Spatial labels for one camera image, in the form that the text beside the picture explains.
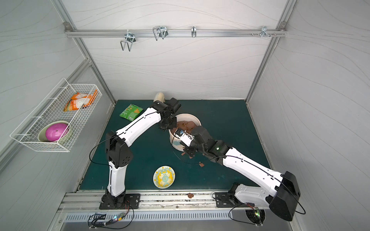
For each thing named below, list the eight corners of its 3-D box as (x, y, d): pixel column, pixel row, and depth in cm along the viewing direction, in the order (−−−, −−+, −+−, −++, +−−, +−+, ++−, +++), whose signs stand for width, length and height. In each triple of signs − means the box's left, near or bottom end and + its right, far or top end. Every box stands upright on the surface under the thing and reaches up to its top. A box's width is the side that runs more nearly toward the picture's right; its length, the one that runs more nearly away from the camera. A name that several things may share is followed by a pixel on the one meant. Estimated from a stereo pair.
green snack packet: (121, 116, 113) (119, 113, 110) (132, 106, 121) (130, 103, 118) (133, 122, 110) (131, 119, 107) (143, 111, 117) (142, 108, 114)
